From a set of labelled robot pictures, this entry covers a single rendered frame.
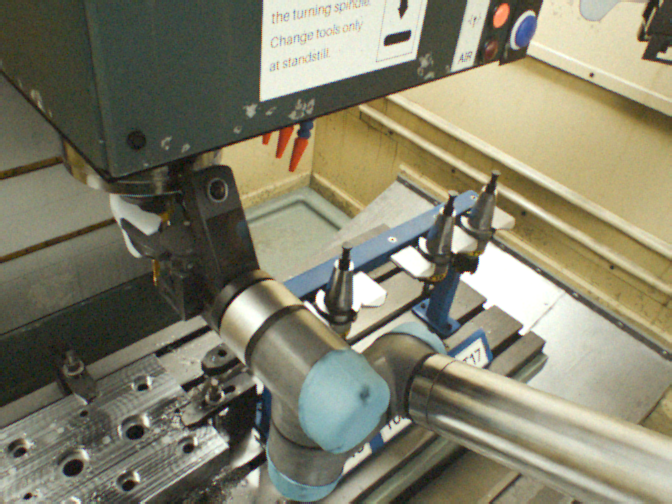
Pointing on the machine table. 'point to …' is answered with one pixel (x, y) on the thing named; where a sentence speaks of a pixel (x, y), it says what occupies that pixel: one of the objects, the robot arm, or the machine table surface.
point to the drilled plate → (111, 445)
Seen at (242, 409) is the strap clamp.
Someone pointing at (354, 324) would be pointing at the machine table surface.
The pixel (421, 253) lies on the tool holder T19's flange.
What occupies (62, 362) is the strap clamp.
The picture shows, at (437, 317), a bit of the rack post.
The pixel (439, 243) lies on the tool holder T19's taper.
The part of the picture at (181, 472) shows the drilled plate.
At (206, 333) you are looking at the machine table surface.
